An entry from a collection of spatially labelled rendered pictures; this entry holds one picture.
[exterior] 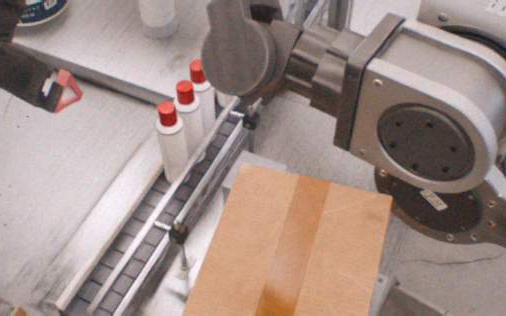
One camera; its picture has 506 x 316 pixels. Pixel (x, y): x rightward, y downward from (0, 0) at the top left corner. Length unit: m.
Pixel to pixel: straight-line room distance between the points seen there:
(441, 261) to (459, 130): 1.71
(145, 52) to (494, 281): 1.40
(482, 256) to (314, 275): 1.48
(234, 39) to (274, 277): 0.37
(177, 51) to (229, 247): 0.75
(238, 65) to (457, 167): 0.23
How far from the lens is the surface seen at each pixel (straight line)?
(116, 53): 1.55
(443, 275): 2.22
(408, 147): 0.59
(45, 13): 1.68
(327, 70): 0.59
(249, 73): 0.61
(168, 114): 1.10
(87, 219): 1.30
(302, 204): 0.92
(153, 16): 1.53
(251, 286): 0.85
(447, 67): 0.58
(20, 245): 1.31
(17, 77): 0.96
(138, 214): 1.22
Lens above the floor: 1.88
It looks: 55 degrees down
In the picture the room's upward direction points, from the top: 4 degrees counter-clockwise
